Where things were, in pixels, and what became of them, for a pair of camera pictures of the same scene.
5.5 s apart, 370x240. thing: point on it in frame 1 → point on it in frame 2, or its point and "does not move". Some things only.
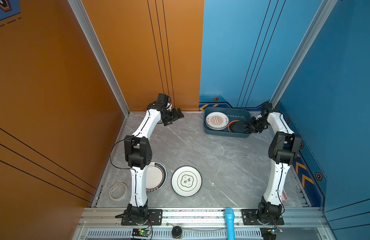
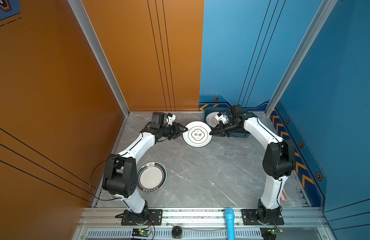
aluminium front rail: [108, 223] does not move
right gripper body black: [257, 125] → [227, 128]
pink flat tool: [284, 197] does not move
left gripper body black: [169, 116] → [173, 132]
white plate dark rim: [156, 175] does not move
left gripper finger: [180, 114] → [182, 129]
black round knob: [177, 232] does not move
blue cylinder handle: [229, 214] does not move
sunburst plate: [216, 121] does not move
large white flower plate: [186, 181] → [198, 135]
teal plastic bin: [226, 121] does not move
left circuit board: [141, 232] does not move
